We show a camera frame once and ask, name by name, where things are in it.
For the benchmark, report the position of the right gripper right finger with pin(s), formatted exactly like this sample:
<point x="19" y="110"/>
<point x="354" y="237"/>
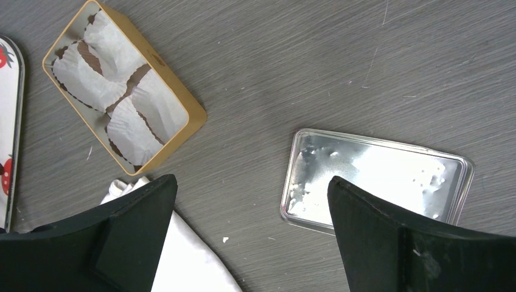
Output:
<point x="385" y="247"/>

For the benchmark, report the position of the strawberry pattern tray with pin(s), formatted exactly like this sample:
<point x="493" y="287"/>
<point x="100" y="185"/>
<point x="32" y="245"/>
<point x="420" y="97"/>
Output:
<point x="13" y="77"/>

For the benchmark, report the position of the white folded cloth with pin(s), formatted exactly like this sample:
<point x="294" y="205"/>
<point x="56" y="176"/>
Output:
<point x="189" y="258"/>

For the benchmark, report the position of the silver tin lid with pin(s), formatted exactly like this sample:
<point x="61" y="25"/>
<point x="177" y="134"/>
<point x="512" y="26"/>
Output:
<point x="425" y="181"/>

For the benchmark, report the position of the gold chocolate tin box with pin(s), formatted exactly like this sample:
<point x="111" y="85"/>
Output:
<point x="125" y="93"/>

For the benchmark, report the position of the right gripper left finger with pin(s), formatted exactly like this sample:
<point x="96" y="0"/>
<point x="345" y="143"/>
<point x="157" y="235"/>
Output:
<point x="58" y="256"/>

